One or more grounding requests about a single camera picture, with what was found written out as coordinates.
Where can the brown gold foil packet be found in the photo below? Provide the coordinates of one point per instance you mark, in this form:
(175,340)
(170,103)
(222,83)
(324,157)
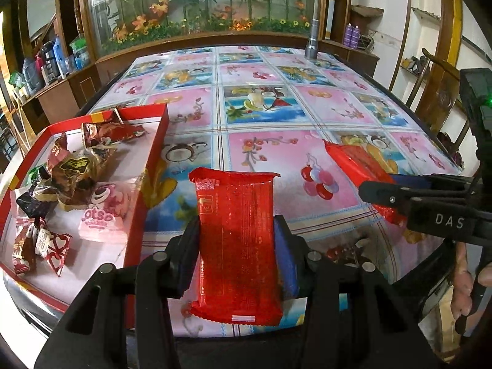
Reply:
(75,196)
(117,115)
(82,167)

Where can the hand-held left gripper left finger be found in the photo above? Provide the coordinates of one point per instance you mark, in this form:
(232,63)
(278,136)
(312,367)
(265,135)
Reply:
(188,261)

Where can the blue plastic bottle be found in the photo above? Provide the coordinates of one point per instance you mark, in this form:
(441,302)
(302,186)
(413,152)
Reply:
(59,55)

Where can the red heart-print foil packet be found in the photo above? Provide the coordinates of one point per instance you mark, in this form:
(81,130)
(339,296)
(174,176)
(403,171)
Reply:
(55,251)
(57,150)

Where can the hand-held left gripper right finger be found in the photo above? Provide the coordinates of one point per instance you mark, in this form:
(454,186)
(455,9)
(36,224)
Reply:
(286,257)

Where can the person's right hand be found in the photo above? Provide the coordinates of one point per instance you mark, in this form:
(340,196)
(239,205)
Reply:
(461,288)

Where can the green snack packet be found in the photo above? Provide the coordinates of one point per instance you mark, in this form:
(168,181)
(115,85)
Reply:
(37,172)

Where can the red cardboard box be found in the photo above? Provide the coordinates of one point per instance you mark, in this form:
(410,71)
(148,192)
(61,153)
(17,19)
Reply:
(152,150)

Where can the dark red bear packet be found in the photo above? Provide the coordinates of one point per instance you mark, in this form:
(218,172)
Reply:
(113,133)

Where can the glass case with artificial flowers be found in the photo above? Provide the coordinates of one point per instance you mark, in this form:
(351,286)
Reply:
(203,4)

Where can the wooden chair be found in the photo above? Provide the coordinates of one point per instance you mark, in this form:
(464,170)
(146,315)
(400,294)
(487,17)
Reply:
(438,96)

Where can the dark purple snack packet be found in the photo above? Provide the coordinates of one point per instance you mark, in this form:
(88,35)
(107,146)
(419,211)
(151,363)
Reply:
(32,203)

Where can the silver flashlight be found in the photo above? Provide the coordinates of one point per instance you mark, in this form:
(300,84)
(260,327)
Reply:
(312,46)

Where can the pink bear snack packet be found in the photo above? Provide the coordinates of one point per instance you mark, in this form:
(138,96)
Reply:
(105,209)

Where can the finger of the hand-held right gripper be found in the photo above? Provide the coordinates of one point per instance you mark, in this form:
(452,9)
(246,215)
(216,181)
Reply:
(388,194)
(430,180)

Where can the wooden display cabinet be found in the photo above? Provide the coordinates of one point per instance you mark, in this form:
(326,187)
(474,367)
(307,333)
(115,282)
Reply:
(88,80)

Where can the large red snack packet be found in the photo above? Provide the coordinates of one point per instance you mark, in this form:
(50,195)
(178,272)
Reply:
(234,246)
(357,165)

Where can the green packet on shelf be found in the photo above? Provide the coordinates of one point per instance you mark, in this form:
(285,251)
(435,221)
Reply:
(80,52)

